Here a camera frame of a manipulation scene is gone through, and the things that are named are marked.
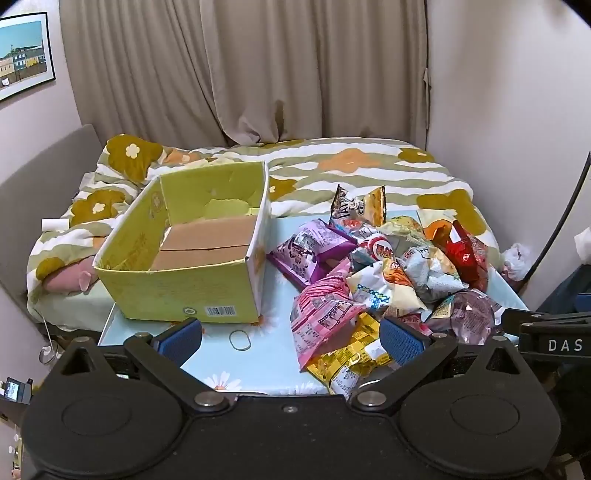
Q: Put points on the small dark device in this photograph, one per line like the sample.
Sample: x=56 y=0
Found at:
x=18 y=390

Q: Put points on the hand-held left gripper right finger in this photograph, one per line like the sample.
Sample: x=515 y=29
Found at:
x=401 y=344

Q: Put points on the dark orange snack packet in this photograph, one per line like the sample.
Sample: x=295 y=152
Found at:
x=358 y=205

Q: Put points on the pile of snack packets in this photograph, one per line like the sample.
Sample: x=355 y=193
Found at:
x=323 y=304

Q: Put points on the small white tube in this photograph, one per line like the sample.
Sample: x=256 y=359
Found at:
x=54 y=225

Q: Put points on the red white snack packet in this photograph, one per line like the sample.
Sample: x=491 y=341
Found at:
x=378 y=249

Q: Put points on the white plastic bag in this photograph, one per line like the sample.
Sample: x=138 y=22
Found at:
x=517 y=261

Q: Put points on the framed picture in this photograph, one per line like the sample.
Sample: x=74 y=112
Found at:
x=23 y=55

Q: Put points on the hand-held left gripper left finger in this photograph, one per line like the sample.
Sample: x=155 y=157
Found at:
x=181 y=341

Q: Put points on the dark blue cloth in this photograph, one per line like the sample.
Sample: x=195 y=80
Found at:
x=565 y=288

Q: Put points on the rubber band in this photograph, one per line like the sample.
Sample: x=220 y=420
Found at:
x=240 y=340

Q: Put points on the grey bed headboard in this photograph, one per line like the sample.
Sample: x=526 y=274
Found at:
x=27 y=184

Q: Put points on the floral striped blanket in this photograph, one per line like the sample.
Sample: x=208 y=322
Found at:
x=351 y=161

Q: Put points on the beige curtain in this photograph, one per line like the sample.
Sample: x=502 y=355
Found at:
x=258 y=69

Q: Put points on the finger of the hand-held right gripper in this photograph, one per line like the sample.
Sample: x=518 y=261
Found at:
x=531 y=318

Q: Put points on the orange cream snack packet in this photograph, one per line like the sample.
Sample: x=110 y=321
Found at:
x=441 y=228

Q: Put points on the grey chip packet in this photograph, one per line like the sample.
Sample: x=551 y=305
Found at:
x=434 y=272

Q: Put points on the white crumpled paper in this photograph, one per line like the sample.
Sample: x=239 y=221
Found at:
x=584 y=244

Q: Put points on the yellow cardboard box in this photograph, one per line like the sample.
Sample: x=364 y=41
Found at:
x=184 y=290

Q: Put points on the yellow green snack packet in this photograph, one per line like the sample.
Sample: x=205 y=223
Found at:
x=406 y=226

